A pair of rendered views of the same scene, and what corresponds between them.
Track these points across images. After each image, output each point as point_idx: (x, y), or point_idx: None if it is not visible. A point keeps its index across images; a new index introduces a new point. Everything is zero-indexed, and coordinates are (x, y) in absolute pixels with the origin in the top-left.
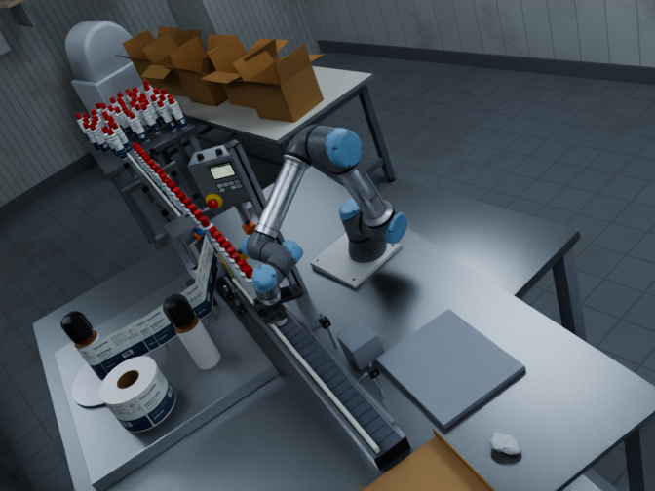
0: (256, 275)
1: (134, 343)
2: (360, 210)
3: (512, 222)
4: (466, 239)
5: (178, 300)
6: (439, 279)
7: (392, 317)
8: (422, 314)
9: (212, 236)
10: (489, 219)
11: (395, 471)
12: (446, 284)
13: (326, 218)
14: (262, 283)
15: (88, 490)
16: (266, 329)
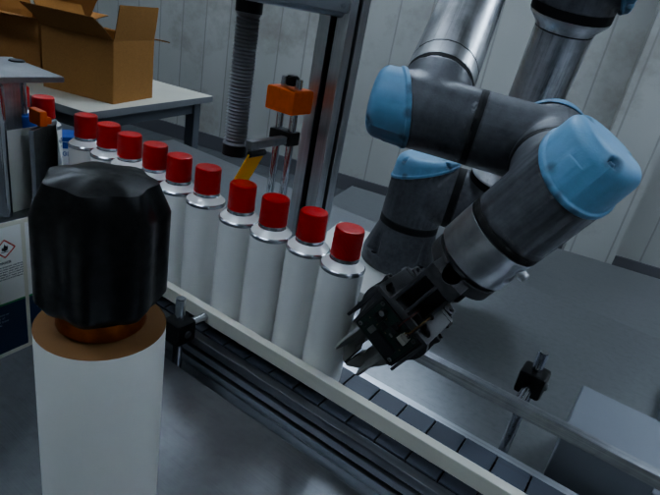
0: (601, 136)
1: None
2: (458, 167)
3: (587, 265)
4: (545, 274)
5: (147, 183)
6: (571, 326)
7: (559, 389)
8: (614, 387)
9: (82, 134)
10: (550, 256)
11: None
12: (596, 338)
13: (259, 207)
14: (631, 169)
15: None
16: (282, 395)
